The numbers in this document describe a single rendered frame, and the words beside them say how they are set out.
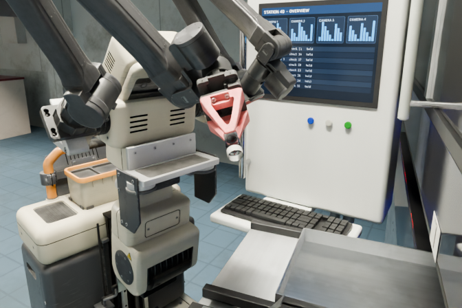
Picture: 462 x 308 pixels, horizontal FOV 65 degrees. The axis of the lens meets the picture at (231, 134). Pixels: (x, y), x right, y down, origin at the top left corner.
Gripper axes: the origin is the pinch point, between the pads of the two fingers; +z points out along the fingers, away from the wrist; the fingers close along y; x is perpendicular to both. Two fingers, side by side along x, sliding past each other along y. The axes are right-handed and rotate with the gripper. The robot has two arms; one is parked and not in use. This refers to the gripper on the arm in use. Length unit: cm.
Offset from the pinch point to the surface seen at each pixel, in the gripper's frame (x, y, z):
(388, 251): 26, -47, -1
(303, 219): 12, -62, -26
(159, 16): -59, -113, -380
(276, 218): 4, -60, -28
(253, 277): -4.4, -38.4, 1.1
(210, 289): -12.4, -31.8, 4.9
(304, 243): 8.8, -46.6, -8.7
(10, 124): -322, -215, -415
